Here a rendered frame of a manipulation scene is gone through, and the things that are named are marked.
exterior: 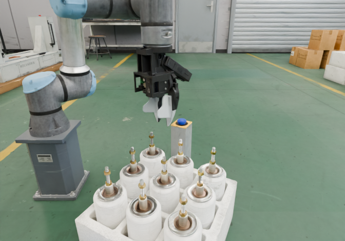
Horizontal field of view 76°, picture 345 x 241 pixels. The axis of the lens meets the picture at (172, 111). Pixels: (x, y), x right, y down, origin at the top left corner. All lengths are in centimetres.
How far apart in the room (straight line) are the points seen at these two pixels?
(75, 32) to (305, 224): 113
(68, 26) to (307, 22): 594
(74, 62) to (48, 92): 15
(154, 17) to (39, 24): 382
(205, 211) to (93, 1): 59
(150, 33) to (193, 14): 518
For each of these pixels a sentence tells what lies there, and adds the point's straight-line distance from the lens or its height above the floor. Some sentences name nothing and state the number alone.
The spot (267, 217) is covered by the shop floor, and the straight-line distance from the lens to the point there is 104.
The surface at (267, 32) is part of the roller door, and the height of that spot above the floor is 48.
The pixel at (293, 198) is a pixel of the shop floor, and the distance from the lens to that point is 117.
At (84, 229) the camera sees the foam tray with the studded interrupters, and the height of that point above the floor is 16.
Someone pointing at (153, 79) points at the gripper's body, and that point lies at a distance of 51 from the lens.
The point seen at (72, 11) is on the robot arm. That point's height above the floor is 74.
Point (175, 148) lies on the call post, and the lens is 97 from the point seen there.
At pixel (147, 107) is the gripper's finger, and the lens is 60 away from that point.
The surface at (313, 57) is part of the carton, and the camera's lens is 431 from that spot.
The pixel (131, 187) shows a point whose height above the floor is 22.
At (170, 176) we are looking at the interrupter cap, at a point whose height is 25.
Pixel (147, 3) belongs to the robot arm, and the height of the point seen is 75.
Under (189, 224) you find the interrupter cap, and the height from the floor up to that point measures 25.
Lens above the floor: 72
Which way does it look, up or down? 22 degrees down
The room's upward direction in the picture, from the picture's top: straight up
